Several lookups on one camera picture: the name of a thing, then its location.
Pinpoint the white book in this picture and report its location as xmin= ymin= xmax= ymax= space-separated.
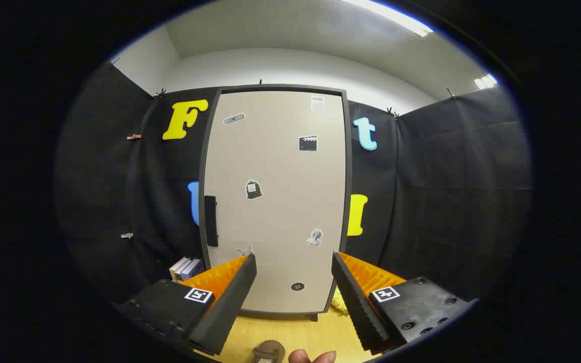
xmin=169 ymin=257 xmax=188 ymax=282

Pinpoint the grey book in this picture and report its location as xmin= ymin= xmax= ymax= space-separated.
xmin=176 ymin=258 xmax=196 ymax=282

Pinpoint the long ceiling light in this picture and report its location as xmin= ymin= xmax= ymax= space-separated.
xmin=341 ymin=0 xmax=434 ymax=38

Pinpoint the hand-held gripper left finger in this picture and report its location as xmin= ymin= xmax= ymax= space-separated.
xmin=114 ymin=253 xmax=258 ymax=356

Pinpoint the black door handle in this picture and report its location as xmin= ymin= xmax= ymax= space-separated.
xmin=204 ymin=195 xmax=219 ymax=248

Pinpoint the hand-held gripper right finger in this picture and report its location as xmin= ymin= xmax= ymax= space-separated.
xmin=331 ymin=251 xmax=473 ymax=353

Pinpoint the beige shoe cabinet door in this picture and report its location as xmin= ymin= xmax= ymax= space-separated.
xmin=204 ymin=91 xmax=346 ymax=314

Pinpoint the black backdrop cloth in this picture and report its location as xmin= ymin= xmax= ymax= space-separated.
xmin=53 ymin=60 xmax=532 ymax=308

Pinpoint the brown fuzzy shoe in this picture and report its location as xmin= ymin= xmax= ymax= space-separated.
xmin=253 ymin=340 xmax=286 ymax=363

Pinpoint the dark grey shoe cabinet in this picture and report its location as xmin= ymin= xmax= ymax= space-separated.
xmin=198 ymin=84 xmax=353 ymax=322

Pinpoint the yellow-green crumpled item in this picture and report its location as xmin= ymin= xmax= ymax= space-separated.
xmin=332 ymin=287 xmax=350 ymax=315

